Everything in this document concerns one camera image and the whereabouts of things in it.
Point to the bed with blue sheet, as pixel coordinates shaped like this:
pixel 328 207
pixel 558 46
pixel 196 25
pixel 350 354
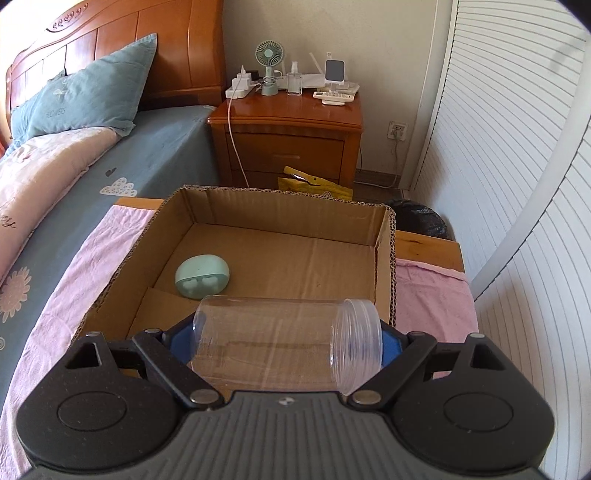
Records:
pixel 152 152

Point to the white power strip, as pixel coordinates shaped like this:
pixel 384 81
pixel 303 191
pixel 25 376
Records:
pixel 240 91

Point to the white louvered door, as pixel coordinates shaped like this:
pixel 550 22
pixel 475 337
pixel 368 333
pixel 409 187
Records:
pixel 508 184

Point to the green desk fan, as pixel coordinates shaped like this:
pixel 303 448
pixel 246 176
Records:
pixel 268 53

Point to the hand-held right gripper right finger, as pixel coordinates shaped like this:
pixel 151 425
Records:
pixel 391 346

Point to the white router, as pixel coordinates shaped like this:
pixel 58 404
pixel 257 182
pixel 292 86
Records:
pixel 314 81

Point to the white smart display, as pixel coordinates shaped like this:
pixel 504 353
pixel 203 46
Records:
pixel 334 69

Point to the clear spray bottle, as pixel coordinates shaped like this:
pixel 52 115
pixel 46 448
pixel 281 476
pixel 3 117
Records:
pixel 294 83

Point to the cardboard box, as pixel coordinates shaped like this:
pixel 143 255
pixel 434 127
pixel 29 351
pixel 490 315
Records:
pixel 286 258

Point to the white wall socket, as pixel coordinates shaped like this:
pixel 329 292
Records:
pixel 397 130

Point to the wooden headboard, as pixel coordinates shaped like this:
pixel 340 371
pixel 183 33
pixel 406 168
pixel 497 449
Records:
pixel 184 46

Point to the mint green earbud case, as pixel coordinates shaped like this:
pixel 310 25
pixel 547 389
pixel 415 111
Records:
pixel 198 275

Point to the blue pillow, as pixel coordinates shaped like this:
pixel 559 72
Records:
pixel 83 92

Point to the clear plastic jar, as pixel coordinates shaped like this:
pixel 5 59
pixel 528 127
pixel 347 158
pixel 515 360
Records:
pixel 277 341

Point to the black trash bag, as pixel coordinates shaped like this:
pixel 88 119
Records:
pixel 420 219

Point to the pink floral quilt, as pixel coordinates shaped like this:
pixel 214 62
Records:
pixel 41 175

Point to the white remote control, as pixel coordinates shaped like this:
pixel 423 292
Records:
pixel 332 96

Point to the white charger plug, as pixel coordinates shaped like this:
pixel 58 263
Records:
pixel 243 76

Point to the pink cloth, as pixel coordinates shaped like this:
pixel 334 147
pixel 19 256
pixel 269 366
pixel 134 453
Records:
pixel 92 277

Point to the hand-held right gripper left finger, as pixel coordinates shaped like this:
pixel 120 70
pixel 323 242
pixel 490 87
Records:
pixel 181 344

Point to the wooden nightstand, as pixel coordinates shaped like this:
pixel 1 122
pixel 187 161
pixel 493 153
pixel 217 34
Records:
pixel 286 147

